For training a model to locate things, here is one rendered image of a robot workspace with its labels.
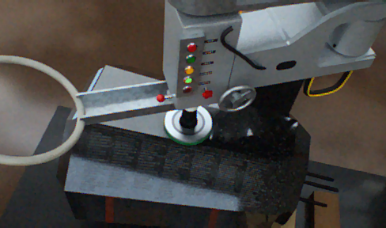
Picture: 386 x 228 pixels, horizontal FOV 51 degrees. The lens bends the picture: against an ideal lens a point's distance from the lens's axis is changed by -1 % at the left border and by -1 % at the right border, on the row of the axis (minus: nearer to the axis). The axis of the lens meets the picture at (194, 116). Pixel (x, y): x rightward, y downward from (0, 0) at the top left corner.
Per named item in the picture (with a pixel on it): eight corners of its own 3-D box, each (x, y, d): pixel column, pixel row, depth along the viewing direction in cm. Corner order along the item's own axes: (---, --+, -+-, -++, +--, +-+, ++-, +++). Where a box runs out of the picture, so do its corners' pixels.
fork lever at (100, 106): (236, 70, 179) (238, 62, 175) (251, 104, 169) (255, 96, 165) (75, 94, 162) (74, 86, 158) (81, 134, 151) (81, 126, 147)
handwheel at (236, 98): (244, 91, 164) (251, 66, 152) (252, 110, 158) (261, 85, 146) (208, 97, 160) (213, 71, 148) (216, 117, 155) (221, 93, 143)
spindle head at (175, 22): (242, 61, 177) (264, -28, 142) (261, 100, 165) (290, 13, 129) (161, 74, 169) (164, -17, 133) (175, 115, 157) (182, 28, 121)
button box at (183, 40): (194, 89, 148) (202, 30, 126) (197, 94, 147) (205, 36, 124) (173, 93, 147) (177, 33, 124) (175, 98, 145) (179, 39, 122)
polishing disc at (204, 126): (204, 100, 192) (205, 99, 191) (217, 138, 180) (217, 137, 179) (160, 108, 187) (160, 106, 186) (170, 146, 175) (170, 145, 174)
